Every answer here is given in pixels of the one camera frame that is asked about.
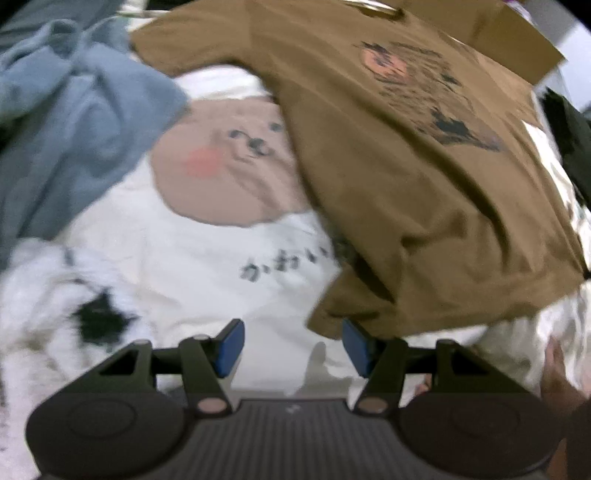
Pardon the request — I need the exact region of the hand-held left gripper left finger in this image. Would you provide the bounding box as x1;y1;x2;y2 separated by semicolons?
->
99;318;245;418

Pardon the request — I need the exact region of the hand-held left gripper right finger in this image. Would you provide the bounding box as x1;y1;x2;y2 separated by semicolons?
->
342;319;495;418

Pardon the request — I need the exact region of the brown printed t-shirt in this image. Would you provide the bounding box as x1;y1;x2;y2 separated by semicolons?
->
129;0;591;340

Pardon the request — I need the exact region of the person's right hand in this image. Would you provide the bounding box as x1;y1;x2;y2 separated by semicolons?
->
540;336;587;416

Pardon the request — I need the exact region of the white printed bedsheet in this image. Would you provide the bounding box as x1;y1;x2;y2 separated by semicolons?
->
0;65;591;480

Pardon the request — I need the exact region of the blue sweatshirt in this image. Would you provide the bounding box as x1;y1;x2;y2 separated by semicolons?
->
0;18;190;273

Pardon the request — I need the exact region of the dark cloth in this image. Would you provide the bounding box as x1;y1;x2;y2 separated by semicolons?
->
540;88;591;204

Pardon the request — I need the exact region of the brown cardboard sheet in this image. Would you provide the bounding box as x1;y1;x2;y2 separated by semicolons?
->
402;0;566;86

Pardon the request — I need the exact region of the teal green cloth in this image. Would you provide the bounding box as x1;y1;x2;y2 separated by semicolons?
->
0;0;121;42

